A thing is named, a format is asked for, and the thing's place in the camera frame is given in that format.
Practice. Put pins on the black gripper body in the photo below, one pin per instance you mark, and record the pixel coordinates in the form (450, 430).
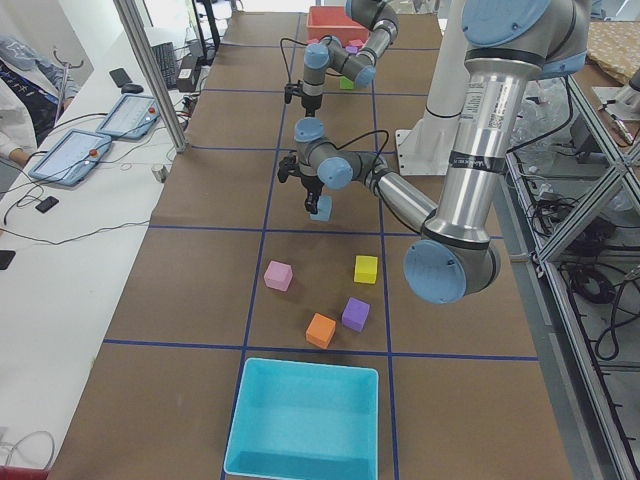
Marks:
(312, 184)
(310, 102)

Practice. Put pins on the light blue block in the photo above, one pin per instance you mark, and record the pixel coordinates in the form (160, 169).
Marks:
(324, 209)

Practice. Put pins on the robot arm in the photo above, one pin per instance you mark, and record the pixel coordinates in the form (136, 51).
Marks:
(509, 44)
(380, 19)

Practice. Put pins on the green block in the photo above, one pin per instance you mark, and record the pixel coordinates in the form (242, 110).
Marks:
(346, 84)

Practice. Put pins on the light pink block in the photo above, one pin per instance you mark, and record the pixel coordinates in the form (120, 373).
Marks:
(278, 275)

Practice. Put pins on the yellow block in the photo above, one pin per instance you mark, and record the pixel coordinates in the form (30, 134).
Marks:
(365, 269)

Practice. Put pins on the red plastic bin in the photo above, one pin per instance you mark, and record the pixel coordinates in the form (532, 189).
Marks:
(332, 21)

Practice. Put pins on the orange block left side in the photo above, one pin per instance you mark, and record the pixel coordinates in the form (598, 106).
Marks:
(320, 331)

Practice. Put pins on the black keyboard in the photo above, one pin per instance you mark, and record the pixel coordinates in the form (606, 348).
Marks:
(165, 56)

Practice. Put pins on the blue teach pendant far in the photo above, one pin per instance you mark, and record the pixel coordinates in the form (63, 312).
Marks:
(131, 117)

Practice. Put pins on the blue teach pendant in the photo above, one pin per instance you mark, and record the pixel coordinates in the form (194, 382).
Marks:
(131, 117)
(72, 158)

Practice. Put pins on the black computer mouse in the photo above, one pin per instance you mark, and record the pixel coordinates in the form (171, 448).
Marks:
(131, 88)

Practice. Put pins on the cyan plastic bin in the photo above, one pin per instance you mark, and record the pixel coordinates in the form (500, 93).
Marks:
(298, 420)

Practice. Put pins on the blue teach pendant near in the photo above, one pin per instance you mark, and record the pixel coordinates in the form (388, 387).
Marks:
(72, 158)

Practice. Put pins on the black smartphone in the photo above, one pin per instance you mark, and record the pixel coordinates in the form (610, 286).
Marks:
(46, 204)

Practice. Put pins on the person in white shirt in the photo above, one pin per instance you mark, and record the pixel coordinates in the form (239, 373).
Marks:
(34, 92)

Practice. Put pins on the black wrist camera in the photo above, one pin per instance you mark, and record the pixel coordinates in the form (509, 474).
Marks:
(292, 90)
(288, 167)

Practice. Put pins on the white pedestal column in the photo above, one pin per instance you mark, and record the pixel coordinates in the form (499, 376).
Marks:
(425, 149)

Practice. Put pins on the aluminium frame post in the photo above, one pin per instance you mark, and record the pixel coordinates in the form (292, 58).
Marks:
(133, 26)

